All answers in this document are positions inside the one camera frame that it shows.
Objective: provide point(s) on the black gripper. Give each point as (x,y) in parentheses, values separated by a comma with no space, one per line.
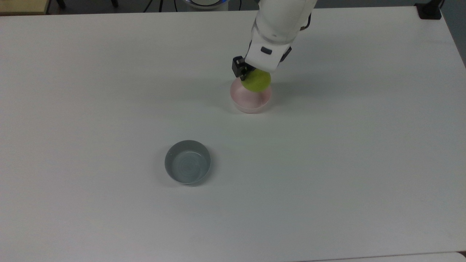
(238,66)

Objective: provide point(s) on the green pear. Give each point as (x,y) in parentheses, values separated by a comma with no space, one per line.
(257,82)

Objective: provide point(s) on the black table clamp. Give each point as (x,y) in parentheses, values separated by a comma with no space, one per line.
(429,9)

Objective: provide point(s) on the wooden furniture piece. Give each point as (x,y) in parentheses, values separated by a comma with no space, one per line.
(22,6)

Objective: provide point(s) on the grey bowl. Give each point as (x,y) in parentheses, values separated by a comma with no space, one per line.
(187,162)

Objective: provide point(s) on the pink bowl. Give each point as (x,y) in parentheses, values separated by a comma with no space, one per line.
(251,102)

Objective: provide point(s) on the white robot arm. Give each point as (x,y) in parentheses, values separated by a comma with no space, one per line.
(278,32)

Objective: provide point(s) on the black stand leg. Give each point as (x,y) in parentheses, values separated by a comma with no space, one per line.
(61,3)

